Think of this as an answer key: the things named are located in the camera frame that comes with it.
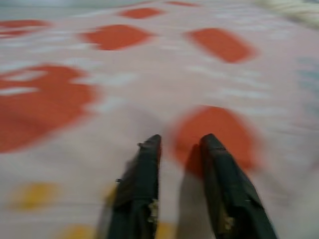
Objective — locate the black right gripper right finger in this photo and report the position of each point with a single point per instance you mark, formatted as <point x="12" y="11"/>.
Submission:
<point x="229" y="194"/>

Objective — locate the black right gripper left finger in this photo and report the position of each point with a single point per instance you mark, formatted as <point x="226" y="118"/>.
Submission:
<point x="139" y="189"/>

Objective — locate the pink pillow with orange spots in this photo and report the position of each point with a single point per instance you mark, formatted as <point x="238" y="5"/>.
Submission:
<point x="149" y="87"/>

